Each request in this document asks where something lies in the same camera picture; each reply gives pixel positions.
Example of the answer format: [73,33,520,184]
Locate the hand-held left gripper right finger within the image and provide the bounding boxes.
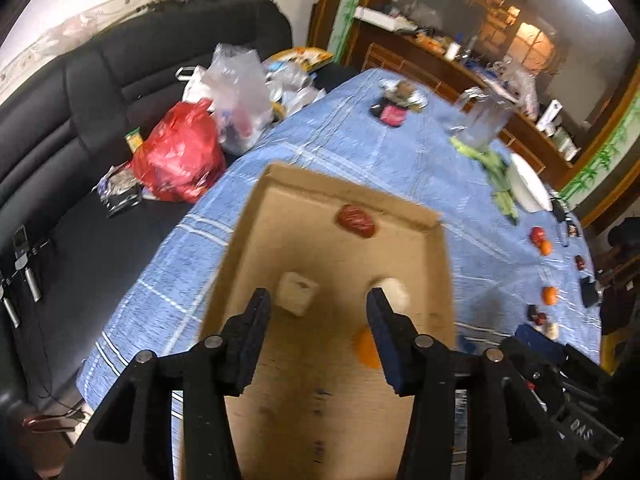
[366,287,576,480]

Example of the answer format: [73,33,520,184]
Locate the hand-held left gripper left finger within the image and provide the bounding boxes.
[60,287,273,480]

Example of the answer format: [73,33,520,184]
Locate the black jar with red label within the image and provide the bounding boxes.
[370,101,408,128]

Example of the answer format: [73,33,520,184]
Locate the glossy red date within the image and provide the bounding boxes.
[336,204,377,238]

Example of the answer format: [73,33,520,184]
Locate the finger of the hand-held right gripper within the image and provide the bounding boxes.
[514,323,557,357]

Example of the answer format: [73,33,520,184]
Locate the green leafy vegetables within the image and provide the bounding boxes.
[449,135,521,225]

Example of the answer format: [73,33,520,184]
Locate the small pale boxes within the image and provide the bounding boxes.
[550,127,581,161]

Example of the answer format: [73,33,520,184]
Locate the flat white box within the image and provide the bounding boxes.
[352,6,418,31]

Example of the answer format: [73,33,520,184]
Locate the white foam cube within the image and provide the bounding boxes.
[276,271,321,317]

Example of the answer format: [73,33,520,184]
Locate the clear glass mug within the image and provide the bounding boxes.
[452,87,516,153]

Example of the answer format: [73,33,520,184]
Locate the small black box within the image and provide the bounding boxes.
[580,276,602,307]

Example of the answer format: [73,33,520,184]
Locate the black straps with metal clips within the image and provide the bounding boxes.
[0,225,51,331]

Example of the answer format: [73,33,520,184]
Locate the pile of mixed packets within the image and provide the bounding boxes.
[265,62,328,121]

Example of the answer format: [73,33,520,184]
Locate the wooden cabinet with mirror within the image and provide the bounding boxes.
[306,0,640,226]

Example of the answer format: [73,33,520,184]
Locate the white bowl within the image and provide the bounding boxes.
[507,152,553,213]

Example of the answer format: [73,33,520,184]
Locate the silver snack packet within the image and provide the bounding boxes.
[92,162,146,218]

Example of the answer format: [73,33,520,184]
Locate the tall white box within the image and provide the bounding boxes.
[535,99,563,131]

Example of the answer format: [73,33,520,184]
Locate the crumpled clear plastic bag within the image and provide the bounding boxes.
[492,60,541,111]

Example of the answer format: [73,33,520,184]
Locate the yellow printed packet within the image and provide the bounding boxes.
[265,46,333,72]

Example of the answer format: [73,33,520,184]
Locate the black leather sofa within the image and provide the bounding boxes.
[0,0,361,441]

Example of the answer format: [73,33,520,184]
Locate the blue checked tablecloth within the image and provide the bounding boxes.
[75,67,603,480]

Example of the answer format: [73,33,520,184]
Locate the white plastic bag with handle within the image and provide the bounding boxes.
[175,64,221,106]

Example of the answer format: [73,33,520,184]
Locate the copper metal tube frame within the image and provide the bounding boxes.
[20,407,93,433]

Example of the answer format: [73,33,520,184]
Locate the red plastic bag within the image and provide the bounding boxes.
[131,97,227,204]

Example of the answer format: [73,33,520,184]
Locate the shallow cardboard box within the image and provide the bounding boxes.
[197,161,458,480]

